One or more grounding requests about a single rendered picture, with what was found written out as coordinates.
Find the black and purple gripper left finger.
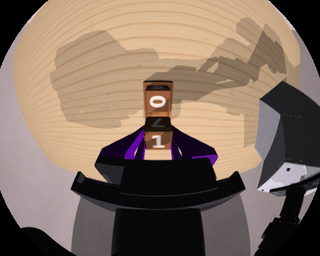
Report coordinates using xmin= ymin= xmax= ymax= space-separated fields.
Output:
xmin=99 ymin=125 xmax=145 ymax=160

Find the brown number cube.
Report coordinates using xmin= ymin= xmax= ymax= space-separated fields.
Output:
xmin=144 ymin=117 xmax=173 ymax=150
xmin=145 ymin=85 xmax=171 ymax=112

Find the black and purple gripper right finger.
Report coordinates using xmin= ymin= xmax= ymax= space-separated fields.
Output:
xmin=171 ymin=125 xmax=218 ymax=166

